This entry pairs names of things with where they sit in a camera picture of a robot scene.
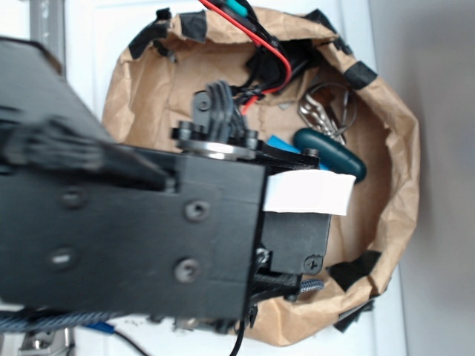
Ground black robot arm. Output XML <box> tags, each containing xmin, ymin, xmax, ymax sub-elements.
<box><xmin>1</xmin><ymin>38</ymin><xmax>355</xmax><ymax>329</ymax></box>

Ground crumpled brown paper bag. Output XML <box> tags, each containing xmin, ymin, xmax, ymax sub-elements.
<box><xmin>102</xmin><ymin>7</ymin><xmax>420</xmax><ymax>346</ymax></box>

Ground braided grey cable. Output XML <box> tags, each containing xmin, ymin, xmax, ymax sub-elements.
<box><xmin>0</xmin><ymin>278</ymin><xmax>326</xmax><ymax>333</ymax></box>

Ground metal keys with ring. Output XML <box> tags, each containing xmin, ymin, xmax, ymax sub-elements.
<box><xmin>298</xmin><ymin>82</ymin><xmax>358</xmax><ymax>146</ymax></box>

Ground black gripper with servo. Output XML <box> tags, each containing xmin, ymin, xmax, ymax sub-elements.
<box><xmin>169</xmin><ymin>79</ymin><xmax>358</xmax><ymax>303</ymax></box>

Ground red wire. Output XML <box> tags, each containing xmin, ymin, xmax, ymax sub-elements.
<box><xmin>198</xmin><ymin>0</ymin><xmax>292</xmax><ymax>116</ymax></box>

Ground black cable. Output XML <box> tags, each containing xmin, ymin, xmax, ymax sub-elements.
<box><xmin>111</xmin><ymin>318</ymin><xmax>249</xmax><ymax>356</ymax></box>

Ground blue rectangular block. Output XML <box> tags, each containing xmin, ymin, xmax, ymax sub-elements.
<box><xmin>266</xmin><ymin>136</ymin><xmax>330</xmax><ymax>171</ymax></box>

